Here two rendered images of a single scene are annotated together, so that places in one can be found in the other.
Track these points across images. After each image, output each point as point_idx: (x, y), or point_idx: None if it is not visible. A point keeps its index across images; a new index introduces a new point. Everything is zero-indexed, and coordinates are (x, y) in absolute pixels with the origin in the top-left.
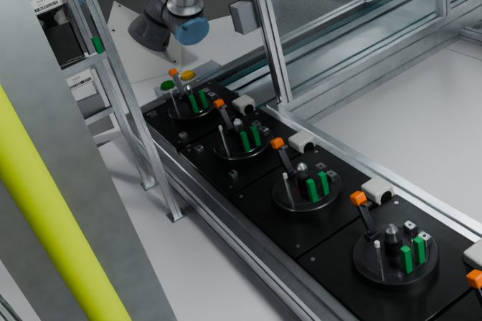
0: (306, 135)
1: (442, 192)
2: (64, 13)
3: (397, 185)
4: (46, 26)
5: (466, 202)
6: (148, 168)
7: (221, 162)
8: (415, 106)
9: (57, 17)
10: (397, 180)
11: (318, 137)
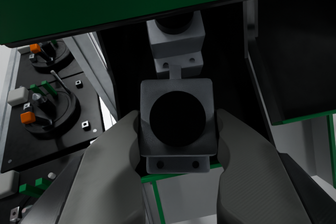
0: (10, 94)
1: (2, 83)
2: (62, 204)
3: (16, 56)
4: (216, 214)
5: (2, 74)
6: (152, 207)
7: (79, 101)
8: None
9: (117, 189)
10: (12, 56)
11: (5, 109)
